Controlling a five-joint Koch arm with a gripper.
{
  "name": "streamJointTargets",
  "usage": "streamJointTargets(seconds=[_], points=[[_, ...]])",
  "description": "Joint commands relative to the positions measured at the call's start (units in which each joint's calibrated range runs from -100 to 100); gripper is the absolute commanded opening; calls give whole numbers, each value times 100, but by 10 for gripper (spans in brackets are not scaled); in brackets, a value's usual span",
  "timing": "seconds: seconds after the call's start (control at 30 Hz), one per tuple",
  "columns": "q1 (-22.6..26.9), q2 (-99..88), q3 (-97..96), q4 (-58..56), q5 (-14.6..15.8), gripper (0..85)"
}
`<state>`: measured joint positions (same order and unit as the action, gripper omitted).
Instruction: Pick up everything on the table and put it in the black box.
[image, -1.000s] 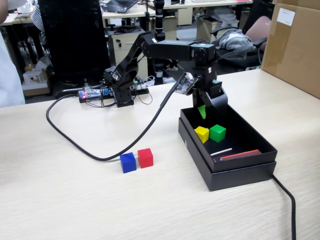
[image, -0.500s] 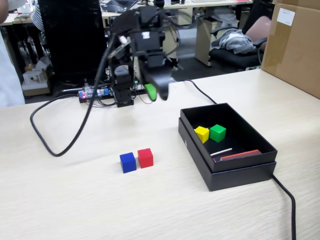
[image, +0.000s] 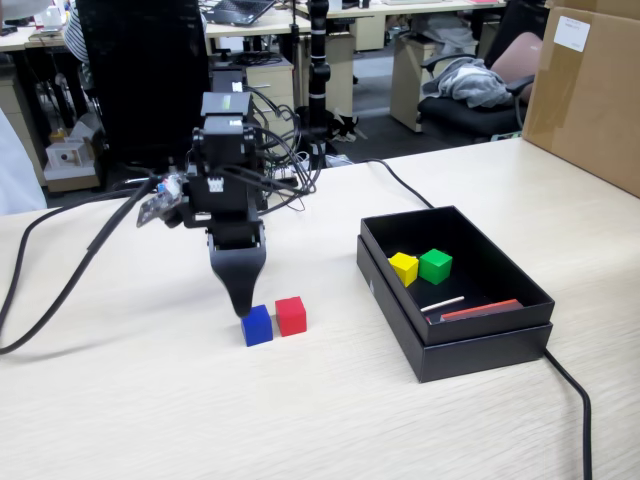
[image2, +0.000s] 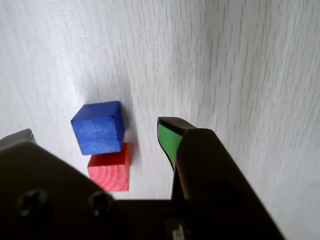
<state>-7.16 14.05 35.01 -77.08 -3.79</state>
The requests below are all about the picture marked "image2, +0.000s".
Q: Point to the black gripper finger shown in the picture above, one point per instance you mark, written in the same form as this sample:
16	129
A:
50	190
212	162

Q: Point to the red wooden cube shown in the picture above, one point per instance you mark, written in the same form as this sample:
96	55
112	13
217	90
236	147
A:
110	175

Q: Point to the blue wooden cube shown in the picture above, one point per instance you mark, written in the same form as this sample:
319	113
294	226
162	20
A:
97	135

